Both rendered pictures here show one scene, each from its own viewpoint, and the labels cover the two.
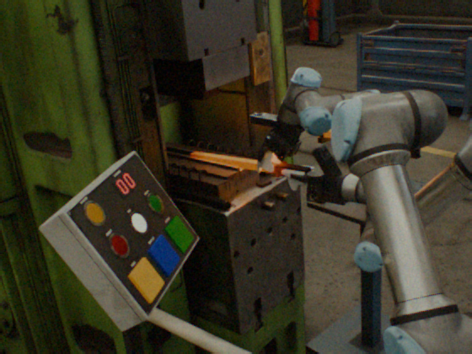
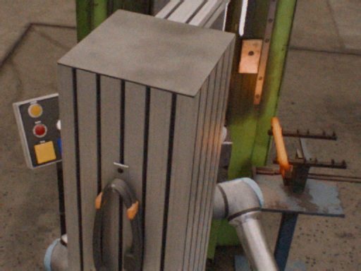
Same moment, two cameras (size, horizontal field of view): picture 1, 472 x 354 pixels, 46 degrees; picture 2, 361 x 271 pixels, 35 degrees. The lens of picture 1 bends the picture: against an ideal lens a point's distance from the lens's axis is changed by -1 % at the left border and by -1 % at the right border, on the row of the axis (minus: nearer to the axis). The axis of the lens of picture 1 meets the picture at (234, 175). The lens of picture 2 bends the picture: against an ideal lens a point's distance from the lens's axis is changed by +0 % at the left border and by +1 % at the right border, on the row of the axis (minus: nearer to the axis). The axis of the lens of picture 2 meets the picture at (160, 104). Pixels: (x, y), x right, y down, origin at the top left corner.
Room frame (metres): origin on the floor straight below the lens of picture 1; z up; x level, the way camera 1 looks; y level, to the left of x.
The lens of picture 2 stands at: (-0.05, -1.39, 2.50)
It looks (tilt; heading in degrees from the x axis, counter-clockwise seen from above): 33 degrees down; 42
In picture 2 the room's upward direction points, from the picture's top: 3 degrees clockwise
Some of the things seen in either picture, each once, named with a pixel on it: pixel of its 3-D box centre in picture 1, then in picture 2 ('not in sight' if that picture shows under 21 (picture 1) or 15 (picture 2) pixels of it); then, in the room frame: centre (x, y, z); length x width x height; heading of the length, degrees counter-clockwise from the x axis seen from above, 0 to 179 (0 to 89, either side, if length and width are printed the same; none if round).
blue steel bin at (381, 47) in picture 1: (427, 65); not in sight; (5.40, -2.00, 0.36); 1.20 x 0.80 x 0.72; 43
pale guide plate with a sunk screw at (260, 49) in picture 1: (259, 58); (249, 56); (1.96, -0.13, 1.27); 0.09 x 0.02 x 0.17; 138
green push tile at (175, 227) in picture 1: (178, 234); not in sight; (1.22, 0.15, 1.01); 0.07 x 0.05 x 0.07; 163
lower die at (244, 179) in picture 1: (191, 168); not in sight; (1.78, 0.14, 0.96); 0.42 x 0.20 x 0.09; 48
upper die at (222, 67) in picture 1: (177, 63); not in sight; (1.78, 0.14, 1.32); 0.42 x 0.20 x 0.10; 48
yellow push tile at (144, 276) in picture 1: (145, 280); (44, 152); (1.03, 0.21, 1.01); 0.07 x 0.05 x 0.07; 163
